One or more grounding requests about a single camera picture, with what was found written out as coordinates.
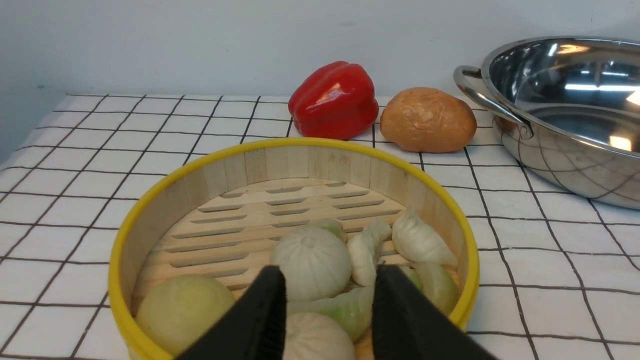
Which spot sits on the yellowish round bun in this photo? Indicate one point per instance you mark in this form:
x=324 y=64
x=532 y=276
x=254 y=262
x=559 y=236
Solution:
x=181 y=309

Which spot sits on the white round bun back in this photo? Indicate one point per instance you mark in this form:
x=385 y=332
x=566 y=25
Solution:
x=315 y=263

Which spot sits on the white round bun front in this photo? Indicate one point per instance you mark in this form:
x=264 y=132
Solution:
x=313 y=336

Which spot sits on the checkered white tablecloth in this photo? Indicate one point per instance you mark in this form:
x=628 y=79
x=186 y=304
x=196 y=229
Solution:
x=559 y=273

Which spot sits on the red bell pepper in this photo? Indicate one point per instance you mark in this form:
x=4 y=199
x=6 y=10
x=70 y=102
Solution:
x=337 y=101

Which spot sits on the green dumpling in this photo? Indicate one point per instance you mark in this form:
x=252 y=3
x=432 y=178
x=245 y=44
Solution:
x=435 y=283
x=352 y=310

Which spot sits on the white dumpling centre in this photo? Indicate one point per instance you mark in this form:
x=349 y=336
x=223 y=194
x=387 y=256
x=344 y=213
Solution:
x=364 y=250

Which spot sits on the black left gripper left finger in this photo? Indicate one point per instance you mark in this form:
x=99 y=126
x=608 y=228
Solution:
x=254 y=328

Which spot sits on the white dumpling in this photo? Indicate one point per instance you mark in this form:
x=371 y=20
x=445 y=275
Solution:
x=419 y=242
x=364 y=250

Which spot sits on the yellow rimmed bamboo steamer basket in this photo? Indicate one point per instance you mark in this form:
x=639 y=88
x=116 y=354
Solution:
x=222 y=214

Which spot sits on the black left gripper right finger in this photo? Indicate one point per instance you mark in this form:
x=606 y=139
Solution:
x=407 y=326

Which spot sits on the green dumpling front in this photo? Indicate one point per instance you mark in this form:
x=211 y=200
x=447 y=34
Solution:
x=352 y=310

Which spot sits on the white round bun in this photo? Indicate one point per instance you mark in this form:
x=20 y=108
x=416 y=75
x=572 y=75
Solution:
x=313 y=336
x=315 y=263

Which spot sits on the brown potato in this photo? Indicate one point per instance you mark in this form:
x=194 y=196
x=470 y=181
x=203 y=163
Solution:
x=427 y=120

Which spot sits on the green dumpling right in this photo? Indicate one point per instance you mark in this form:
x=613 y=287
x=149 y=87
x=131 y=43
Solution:
x=435 y=283

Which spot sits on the stainless steel pot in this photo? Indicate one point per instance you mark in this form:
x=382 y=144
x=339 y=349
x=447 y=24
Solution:
x=567 y=108

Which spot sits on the white dumpling right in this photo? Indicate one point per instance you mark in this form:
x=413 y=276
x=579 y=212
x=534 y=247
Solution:
x=419 y=242

